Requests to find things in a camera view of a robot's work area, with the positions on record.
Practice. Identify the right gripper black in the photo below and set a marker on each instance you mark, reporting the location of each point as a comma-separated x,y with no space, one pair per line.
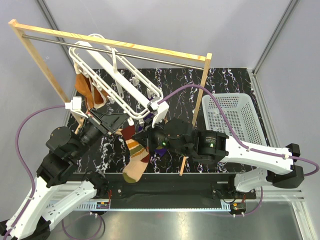
145,136

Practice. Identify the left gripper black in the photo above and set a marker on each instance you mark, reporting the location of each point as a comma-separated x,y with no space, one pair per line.
111,122

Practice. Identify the purple sock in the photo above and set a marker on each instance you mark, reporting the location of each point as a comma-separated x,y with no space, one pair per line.
159,150

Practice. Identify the white plastic clip hanger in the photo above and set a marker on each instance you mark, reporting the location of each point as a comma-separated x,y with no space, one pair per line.
135,77

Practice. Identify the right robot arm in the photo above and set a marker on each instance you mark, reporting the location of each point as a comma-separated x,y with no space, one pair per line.
273,166

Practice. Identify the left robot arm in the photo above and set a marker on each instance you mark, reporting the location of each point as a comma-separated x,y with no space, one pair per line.
34,220

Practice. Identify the orange sock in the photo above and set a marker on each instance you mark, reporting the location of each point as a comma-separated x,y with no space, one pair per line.
94,98

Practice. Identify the white plastic basket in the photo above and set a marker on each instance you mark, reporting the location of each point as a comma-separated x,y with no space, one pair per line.
240,113

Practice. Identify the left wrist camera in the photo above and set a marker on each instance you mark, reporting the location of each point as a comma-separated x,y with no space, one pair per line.
75,107

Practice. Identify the wooden hanging rack frame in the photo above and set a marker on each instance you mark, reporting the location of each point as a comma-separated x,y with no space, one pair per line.
103,51

